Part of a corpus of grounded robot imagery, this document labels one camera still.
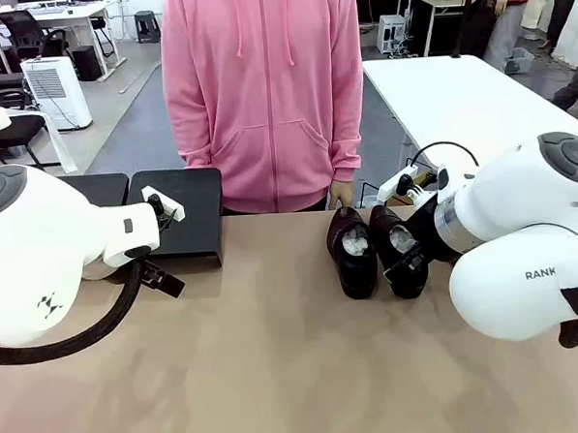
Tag black computer tower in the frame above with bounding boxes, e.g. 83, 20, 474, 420
70, 44, 104, 83

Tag grey plastic bin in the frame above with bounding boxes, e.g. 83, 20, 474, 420
504, 46, 537, 75

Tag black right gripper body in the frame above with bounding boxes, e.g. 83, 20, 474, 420
404, 192, 461, 270

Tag white office desk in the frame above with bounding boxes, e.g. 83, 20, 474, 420
0, 0, 129, 88

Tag thick black left arm hose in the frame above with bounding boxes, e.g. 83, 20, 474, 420
0, 256, 150, 367

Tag white crumpled paper stuffing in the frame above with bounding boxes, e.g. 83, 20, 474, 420
340, 223, 373, 257
388, 222, 420, 251

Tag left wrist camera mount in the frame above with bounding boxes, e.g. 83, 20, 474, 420
140, 182, 187, 225

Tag black plastic stool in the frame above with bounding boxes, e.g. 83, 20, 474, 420
134, 9, 161, 45

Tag person orange shirt grey trousers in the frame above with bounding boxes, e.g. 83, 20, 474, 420
479, 0, 538, 75

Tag white computer case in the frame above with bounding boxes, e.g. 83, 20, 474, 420
375, 14, 411, 57

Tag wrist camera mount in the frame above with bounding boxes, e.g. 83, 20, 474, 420
376, 163, 450, 209
140, 182, 187, 225

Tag black metal shoe stand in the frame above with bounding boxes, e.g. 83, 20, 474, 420
56, 171, 132, 210
124, 167, 228, 273

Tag seated person dark clothes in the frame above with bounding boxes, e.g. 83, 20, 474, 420
549, 58, 578, 126

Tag person torso pink hoodie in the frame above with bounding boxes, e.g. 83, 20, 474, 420
158, 0, 371, 220

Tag person's right forearm pink sleeve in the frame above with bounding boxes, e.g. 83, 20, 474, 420
162, 84, 215, 170

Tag brown cardboard box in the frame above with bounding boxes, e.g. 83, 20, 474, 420
385, 168, 440, 208

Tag white air purifier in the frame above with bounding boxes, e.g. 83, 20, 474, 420
20, 54, 95, 135

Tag black leather buckle shoe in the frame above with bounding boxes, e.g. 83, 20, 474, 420
323, 204, 381, 301
367, 201, 431, 302

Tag person's left hand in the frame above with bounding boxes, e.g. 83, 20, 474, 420
327, 178, 356, 210

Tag thin black camera cable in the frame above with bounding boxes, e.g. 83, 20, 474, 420
405, 139, 480, 172

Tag black office chair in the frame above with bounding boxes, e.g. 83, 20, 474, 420
0, 69, 35, 110
0, 7, 72, 63
0, 103, 63, 172

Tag white table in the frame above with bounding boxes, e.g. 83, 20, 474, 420
360, 48, 578, 184

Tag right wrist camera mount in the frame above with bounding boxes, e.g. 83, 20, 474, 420
376, 163, 450, 209

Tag person's left forearm pink sleeve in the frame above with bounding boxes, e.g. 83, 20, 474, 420
322, 76, 370, 185

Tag white cloth on chair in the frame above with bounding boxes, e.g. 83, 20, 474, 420
38, 107, 79, 175

